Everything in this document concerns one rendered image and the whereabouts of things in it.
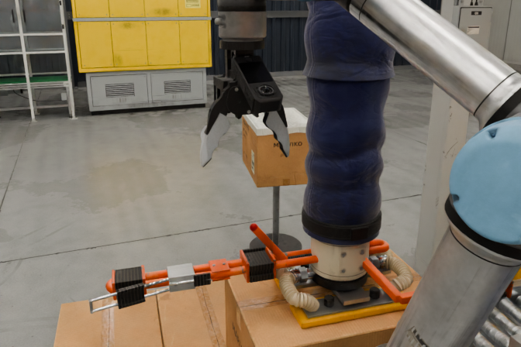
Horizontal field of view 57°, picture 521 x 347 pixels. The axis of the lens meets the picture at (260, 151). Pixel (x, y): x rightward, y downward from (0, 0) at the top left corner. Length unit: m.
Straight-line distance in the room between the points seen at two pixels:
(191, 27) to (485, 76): 7.94
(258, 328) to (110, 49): 7.26
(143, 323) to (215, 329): 0.29
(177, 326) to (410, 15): 1.63
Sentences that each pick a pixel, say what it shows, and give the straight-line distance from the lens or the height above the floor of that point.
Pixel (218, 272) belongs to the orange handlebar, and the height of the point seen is 1.08.
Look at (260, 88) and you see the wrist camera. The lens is 0.70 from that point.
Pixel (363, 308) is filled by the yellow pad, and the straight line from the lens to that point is 1.44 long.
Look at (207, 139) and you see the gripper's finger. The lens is 0.76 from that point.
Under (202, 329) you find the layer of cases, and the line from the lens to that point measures 2.04.
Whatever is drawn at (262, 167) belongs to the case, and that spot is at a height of 0.76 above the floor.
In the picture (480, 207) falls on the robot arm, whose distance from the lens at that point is 0.53.
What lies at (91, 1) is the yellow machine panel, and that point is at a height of 1.81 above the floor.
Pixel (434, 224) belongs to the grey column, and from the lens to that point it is 2.92.
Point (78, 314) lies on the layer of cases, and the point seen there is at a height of 0.54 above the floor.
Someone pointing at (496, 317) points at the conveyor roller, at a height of 0.54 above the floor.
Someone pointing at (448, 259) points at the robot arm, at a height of 1.50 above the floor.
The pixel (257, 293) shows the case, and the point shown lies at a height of 0.94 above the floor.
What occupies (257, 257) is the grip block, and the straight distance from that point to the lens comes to 1.39.
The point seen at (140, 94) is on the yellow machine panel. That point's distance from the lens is 8.52.
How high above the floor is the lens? 1.77
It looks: 17 degrees down
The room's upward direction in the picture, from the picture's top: straight up
